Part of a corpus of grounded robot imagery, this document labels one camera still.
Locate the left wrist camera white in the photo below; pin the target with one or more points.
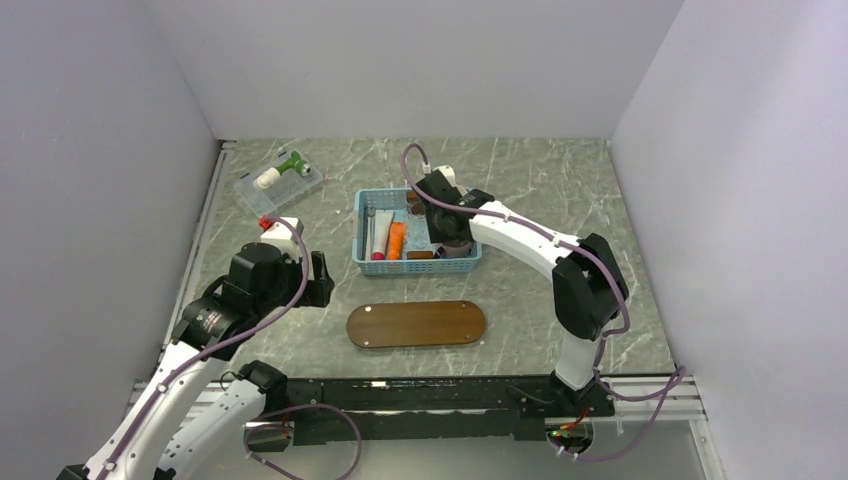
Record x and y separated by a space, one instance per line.
276 234

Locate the brown oval wooden tray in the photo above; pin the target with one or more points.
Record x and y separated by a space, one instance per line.
415 324

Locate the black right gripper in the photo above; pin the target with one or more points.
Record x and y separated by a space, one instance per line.
438 236

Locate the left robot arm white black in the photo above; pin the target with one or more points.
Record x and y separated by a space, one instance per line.
156 440

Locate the clear plastic storage box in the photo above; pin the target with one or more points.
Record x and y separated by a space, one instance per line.
287 190

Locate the white toothpaste tube red cap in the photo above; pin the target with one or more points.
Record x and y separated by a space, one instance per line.
383 221

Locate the purple grey mug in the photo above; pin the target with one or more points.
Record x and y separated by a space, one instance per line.
453 249

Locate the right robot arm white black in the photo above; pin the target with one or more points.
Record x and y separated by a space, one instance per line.
587 283

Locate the orange toothpaste tube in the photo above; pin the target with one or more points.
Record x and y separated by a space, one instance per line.
396 241

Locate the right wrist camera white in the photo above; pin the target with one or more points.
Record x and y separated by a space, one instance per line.
448 173

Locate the clear acrylic holder wooden base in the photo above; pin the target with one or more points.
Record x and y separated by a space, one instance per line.
417 242

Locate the green white toy bottle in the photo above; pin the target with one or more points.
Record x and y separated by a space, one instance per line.
291 161

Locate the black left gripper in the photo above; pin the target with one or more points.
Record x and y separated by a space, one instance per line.
318 289

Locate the light blue plastic basket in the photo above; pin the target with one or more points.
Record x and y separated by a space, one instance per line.
394 199

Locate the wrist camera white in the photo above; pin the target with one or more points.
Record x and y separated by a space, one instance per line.
448 173
276 234

